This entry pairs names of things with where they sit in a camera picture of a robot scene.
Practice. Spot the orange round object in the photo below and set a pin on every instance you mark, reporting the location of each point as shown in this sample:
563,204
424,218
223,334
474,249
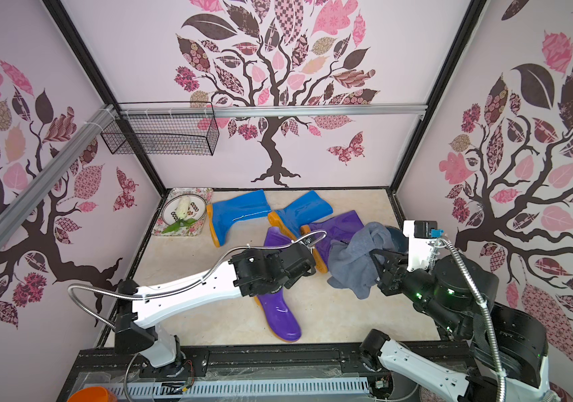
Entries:
93,394

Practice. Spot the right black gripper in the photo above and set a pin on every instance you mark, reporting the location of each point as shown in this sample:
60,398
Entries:
397,272

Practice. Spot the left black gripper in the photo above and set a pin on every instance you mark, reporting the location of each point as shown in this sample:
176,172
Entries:
293,280

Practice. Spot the white slotted cable duct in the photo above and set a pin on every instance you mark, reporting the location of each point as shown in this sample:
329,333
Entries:
207,389

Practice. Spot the black wire basket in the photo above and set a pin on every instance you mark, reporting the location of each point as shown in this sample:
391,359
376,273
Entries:
163,128

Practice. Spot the blue boot on right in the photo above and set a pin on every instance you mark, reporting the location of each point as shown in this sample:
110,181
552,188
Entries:
307,209

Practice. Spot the white patterned plate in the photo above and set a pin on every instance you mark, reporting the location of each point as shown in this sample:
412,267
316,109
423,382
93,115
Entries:
202,205

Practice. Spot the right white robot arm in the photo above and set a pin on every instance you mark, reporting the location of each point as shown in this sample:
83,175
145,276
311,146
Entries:
522,344

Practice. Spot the purple boot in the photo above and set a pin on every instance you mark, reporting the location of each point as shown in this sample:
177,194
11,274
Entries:
279,317
341,228

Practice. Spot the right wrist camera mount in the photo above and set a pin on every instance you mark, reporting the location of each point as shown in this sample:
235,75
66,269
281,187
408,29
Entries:
422,251

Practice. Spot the back aluminium rail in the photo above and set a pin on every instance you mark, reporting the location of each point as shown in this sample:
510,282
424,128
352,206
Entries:
276,110

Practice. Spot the grey cloth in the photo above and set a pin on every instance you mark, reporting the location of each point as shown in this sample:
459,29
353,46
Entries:
350,265

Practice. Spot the blue boot on left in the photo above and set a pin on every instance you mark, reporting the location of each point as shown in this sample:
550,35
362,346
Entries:
223,215

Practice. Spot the grey-blue bowl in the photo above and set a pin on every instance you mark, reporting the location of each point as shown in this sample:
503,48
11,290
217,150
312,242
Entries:
399,240

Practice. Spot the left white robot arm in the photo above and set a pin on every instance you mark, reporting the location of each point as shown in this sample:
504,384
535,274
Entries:
157,346

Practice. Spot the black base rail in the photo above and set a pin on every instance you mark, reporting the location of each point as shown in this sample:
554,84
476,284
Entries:
201,363

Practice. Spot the blue boot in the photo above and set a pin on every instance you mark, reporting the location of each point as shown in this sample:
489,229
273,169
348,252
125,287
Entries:
307,209
223,215

